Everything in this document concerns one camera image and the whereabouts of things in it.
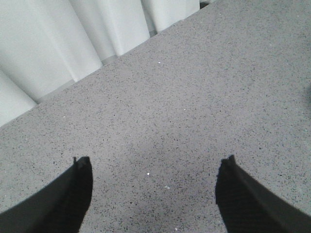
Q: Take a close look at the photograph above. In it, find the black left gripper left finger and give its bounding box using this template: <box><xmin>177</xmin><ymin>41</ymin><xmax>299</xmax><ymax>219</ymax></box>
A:
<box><xmin>0</xmin><ymin>157</ymin><xmax>93</xmax><ymax>233</ymax></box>

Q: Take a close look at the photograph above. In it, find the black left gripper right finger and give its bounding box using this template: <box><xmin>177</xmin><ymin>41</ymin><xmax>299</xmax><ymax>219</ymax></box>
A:
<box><xmin>215</xmin><ymin>155</ymin><xmax>311</xmax><ymax>233</ymax></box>

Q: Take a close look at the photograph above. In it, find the light grey pleated curtain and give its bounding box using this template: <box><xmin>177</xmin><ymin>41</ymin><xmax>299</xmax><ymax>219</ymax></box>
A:
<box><xmin>0</xmin><ymin>0</ymin><xmax>209</xmax><ymax>125</ymax></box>

